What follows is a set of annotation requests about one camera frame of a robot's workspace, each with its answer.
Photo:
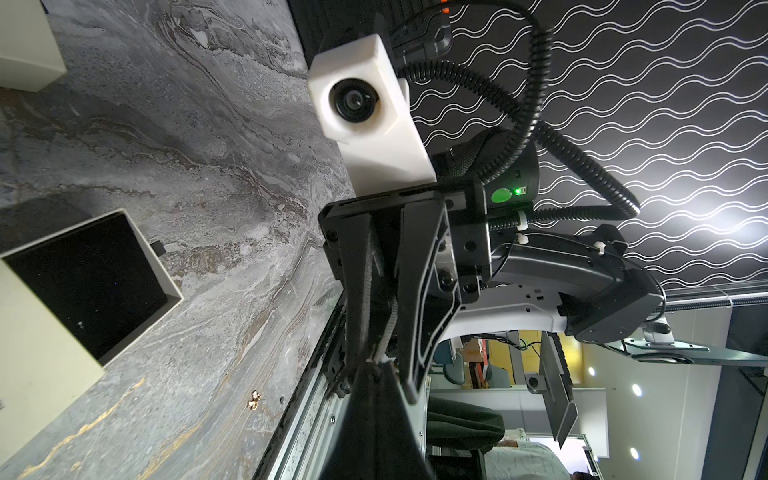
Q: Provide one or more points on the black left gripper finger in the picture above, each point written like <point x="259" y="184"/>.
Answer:
<point x="376" y="439"/>

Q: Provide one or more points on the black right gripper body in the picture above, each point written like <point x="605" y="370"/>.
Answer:
<point x="467" y="201"/>

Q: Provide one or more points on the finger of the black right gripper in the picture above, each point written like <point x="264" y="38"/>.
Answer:
<point x="354" y="253"/>
<point x="427" y="291"/>

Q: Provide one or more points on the cream jewelry box sleeve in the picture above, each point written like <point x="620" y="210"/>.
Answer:
<point x="30" y="56"/>

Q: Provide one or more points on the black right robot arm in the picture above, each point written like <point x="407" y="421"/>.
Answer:
<point x="574" y="252"/>

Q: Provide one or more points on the gold earring near edge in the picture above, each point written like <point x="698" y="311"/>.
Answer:
<point x="254" y="400"/>

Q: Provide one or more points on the person in pale shirt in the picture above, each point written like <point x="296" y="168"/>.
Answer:
<point x="525" y="460"/>

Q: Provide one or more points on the dark monitor on stand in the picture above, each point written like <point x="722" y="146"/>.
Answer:
<point x="553" y="382"/>

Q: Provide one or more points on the aluminium front rail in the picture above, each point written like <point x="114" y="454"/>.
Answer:
<point x="310" y="424"/>

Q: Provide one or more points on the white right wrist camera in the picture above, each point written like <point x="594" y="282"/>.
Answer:
<point x="364" y="107"/>

